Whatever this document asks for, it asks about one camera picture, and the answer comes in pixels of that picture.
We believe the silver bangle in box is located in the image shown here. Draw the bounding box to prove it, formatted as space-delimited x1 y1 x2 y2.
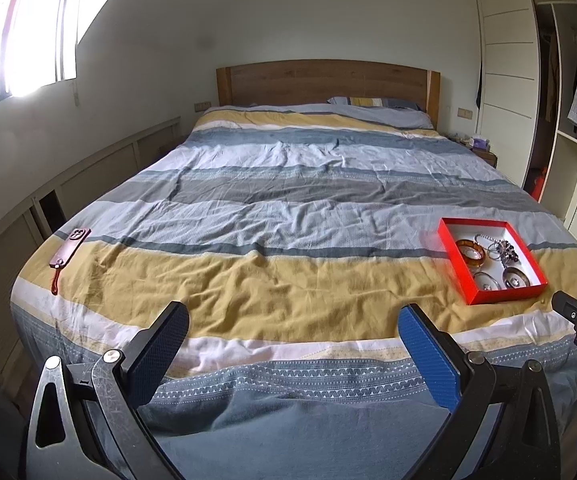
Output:
473 271 501 292

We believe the striped bed duvet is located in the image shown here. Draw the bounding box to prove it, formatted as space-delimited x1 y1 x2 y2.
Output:
11 105 577 479

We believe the dark beaded bracelet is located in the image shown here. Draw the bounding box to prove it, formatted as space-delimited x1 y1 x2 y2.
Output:
496 238 522 267

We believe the wooden headboard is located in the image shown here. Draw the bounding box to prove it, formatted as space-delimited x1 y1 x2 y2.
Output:
216 58 441 125

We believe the dark bangle in box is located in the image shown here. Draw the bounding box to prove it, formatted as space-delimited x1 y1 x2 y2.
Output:
502 266 531 289

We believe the red bag in wardrobe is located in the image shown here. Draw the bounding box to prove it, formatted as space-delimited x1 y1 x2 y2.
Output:
523 167 547 202

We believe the wooden nightstand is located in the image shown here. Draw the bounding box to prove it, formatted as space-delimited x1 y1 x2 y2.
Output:
445 133 497 168

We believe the striped pillow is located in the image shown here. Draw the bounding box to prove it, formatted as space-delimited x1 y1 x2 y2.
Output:
327 96 423 112

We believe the amber bangle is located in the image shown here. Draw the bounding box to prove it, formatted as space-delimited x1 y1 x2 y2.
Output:
455 238 487 268

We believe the red jewelry box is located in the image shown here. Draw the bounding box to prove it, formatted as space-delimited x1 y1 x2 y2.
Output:
438 218 547 306

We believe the white wardrobe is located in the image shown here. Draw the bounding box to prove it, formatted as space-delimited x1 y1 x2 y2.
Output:
476 0 577 240

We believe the red phone case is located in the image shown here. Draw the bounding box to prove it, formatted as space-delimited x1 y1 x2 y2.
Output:
49 228 91 296

